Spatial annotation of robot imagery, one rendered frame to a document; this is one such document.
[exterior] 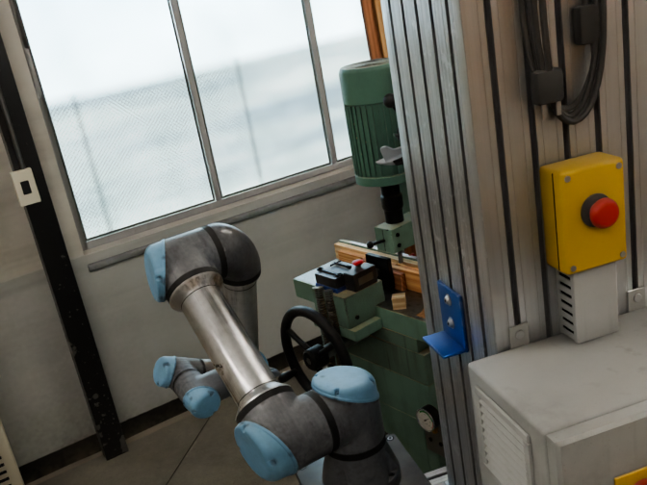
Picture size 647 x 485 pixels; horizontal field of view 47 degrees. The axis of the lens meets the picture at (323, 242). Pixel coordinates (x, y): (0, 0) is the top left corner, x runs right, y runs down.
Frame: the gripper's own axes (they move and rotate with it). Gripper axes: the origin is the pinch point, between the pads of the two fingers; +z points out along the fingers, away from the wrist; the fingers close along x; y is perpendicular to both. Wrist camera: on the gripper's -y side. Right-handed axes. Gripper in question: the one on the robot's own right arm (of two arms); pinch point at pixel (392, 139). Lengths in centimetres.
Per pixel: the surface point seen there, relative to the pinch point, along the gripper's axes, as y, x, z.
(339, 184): -95, -37, 138
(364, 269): -19.4, 27.7, 6.5
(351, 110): 6.0, -3.9, 12.9
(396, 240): -25.8, 14.7, 8.7
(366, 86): 10.0, -8.4, 7.3
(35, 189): 17, 45, 145
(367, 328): -28.6, 39.8, 4.3
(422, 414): -43, 52, -13
